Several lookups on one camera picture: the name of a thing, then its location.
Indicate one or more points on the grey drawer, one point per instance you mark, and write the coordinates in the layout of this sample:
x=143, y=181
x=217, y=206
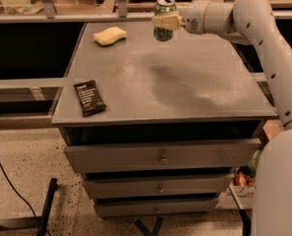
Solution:
x=157, y=186
x=158, y=156
x=157, y=207

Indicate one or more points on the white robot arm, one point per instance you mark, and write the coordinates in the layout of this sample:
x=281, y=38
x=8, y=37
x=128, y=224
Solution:
x=252, y=22

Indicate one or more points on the green soda can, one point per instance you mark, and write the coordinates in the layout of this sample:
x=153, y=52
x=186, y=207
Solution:
x=163, y=7

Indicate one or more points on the yellow sponge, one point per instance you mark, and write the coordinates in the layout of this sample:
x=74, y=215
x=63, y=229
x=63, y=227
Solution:
x=109, y=36

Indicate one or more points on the black bar right floor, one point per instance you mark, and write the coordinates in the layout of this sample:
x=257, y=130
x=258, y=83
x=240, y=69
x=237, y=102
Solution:
x=246, y=221

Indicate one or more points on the middle grey drawer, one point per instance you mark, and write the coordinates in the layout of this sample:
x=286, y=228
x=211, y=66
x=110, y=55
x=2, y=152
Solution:
x=157, y=186

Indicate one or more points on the black rxbar chocolate wrapper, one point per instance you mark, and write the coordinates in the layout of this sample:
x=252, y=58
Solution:
x=90, y=98

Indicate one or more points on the red snack packets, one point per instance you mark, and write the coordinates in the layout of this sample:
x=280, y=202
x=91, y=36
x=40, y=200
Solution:
x=244, y=180

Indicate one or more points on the top grey drawer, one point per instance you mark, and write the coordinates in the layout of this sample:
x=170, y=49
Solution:
x=158, y=156

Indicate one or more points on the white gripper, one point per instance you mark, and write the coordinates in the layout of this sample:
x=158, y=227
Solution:
x=193, y=19

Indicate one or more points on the bottom grey drawer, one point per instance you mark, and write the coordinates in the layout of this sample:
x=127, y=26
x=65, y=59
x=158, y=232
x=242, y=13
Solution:
x=157, y=207

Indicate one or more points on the grey drawer cabinet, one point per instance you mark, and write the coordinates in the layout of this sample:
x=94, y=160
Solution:
x=190, y=88

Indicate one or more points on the cardboard box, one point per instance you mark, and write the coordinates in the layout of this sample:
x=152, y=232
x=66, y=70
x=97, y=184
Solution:
x=270, y=129

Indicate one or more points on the metal railing frame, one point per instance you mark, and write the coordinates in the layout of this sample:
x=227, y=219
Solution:
x=111, y=11

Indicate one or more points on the green snack bag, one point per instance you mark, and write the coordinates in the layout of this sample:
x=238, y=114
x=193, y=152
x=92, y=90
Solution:
x=254, y=161

